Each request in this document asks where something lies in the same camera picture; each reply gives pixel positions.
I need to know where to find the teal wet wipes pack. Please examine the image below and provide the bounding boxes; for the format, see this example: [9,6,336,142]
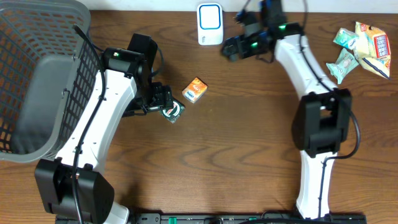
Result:
[326,48,359,85]

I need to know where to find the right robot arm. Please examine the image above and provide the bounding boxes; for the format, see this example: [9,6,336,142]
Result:
[221,1,351,221]

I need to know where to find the yellow snack bag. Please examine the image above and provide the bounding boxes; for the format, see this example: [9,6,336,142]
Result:
[354,22,391,80]

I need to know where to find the dark green round-logo packet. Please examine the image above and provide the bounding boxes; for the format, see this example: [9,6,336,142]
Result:
[160,99,185,123]

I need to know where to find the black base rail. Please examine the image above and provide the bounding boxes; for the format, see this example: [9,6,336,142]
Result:
[55,212,368,224]

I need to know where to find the small orange box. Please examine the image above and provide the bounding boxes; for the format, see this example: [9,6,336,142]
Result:
[182,77,208,103]

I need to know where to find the white barcode scanner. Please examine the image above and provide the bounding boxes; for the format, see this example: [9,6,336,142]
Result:
[197,2,223,45]

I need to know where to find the small teal packet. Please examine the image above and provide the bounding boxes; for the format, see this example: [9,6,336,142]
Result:
[333,28,359,50]

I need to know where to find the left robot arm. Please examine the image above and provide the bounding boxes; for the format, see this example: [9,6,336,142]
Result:
[34,45,173,223]

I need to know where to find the grey plastic shopping basket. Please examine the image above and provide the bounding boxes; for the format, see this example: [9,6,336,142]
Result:
[1,1,98,163]

